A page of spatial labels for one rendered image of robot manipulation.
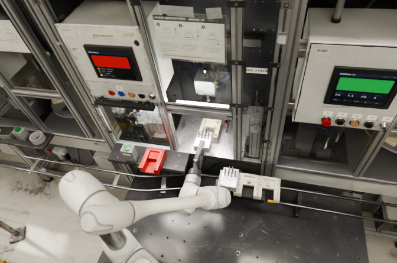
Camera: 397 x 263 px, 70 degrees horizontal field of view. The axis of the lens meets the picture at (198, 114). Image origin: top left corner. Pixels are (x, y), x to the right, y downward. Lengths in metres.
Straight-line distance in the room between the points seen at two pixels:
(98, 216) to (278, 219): 1.17
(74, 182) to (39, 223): 1.97
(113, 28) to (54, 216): 2.16
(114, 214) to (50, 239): 1.95
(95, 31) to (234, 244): 1.38
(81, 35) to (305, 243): 1.63
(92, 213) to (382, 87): 1.17
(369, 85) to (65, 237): 2.59
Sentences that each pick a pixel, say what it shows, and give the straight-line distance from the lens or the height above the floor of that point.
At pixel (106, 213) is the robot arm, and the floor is 1.52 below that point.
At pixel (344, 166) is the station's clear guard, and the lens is 1.82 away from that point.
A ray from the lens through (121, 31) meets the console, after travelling 1.31.
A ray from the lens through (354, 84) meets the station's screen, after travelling 1.28.
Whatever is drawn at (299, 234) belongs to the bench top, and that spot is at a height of 0.68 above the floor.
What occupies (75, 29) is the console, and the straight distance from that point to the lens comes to 1.44.
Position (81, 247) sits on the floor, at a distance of 2.85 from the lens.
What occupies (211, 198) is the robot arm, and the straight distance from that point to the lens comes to 1.41.
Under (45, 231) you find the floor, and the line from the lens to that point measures 3.07.
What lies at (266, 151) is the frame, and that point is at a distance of 1.71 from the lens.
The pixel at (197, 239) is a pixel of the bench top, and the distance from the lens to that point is 1.85.
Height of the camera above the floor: 2.43
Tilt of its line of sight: 47 degrees down
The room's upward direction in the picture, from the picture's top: 9 degrees counter-clockwise
